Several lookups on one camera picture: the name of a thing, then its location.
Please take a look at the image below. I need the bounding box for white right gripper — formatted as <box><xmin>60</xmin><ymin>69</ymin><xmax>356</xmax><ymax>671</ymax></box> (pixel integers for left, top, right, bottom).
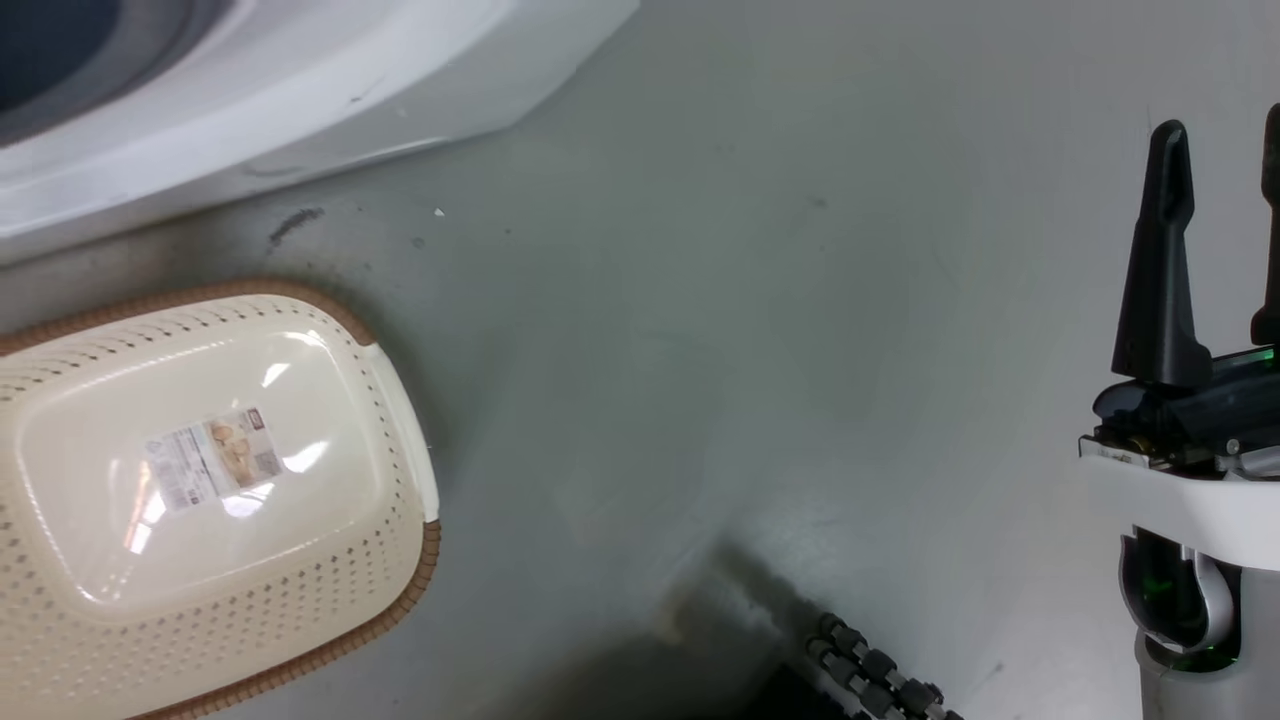
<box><xmin>1078</xmin><ymin>103</ymin><xmax>1280</xmax><ymax>571</ymax></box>

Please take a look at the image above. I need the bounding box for cream perforated laundry basket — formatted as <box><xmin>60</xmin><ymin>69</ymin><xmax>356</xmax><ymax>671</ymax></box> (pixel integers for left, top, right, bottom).
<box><xmin>0</xmin><ymin>280</ymin><xmax>442</xmax><ymax>720</ymax></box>

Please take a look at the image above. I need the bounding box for white washing machine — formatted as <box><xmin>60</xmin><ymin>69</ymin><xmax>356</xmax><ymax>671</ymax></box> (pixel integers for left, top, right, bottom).
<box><xmin>0</xmin><ymin>0</ymin><xmax>641</xmax><ymax>266</ymax></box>

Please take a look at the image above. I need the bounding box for paper label sticker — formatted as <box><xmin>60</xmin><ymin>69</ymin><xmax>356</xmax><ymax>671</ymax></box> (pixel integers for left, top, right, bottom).
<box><xmin>143</xmin><ymin>405</ymin><xmax>286</xmax><ymax>514</ymax></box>

